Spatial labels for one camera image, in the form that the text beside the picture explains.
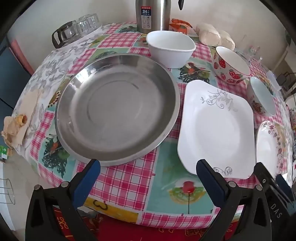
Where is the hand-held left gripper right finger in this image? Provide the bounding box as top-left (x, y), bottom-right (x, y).
top-left (196, 159), bottom-right (278, 241)

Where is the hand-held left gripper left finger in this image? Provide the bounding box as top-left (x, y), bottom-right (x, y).
top-left (25, 159), bottom-right (101, 241)

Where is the clear glass jar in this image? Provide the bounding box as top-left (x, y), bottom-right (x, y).
top-left (248, 46), bottom-right (263, 62)

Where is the translucent plastic box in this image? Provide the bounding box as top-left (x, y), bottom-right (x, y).
top-left (266, 71), bottom-right (282, 91)

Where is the glass pitcher with black handle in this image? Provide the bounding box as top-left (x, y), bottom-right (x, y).
top-left (51, 20), bottom-right (80, 49)

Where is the dark blue cabinet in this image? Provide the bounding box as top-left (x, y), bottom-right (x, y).
top-left (0, 39), bottom-right (31, 112)

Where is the strawberry print bowl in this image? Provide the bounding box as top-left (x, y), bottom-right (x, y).
top-left (213, 46), bottom-right (251, 85)

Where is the orange snack packet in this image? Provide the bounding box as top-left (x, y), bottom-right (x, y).
top-left (169, 19), bottom-right (193, 35)

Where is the light blue bowl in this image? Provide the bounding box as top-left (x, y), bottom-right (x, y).
top-left (246, 76), bottom-right (277, 116)

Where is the white serving tray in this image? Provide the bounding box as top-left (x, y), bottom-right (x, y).
top-left (55, 24), bottom-right (104, 49)

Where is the pink checkered tablecloth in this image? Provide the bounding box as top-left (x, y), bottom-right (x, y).
top-left (25, 22), bottom-right (292, 226)

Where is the green white carton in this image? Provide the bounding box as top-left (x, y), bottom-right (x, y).
top-left (0, 145), bottom-right (12, 161)

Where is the bag of steamed buns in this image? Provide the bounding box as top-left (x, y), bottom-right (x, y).
top-left (196, 22), bottom-right (236, 50)

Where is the pink floral round plate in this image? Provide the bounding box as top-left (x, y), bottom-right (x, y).
top-left (255, 120), bottom-right (287, 180)

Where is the crumpled beige cloth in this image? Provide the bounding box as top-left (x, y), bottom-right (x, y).
top-left (1, 113), bottom-right (28, 149)

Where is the white square plate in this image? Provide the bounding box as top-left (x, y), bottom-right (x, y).
top-left (177, 79), bottom-right (255, 179)

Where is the round stainless steel plate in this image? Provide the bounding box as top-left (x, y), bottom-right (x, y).
top-left (54, 54), bottom-right (181, 167)

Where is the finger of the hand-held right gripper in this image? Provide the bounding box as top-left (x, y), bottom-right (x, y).
top-left (276, 174), bottom-right (294, 202)
top-left (254, 162), bottom-right (296, 241)

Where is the metal wire rack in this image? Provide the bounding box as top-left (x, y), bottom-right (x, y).
top-left (0, 177), bottom-right (15, 204)

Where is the white square bowl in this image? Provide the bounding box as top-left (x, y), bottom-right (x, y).
top-left (146, 31), bottom-right (196, 69)

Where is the stainless steel thermos jug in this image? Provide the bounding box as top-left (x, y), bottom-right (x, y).
top-left (135, 0), bottom-right (185, 34)

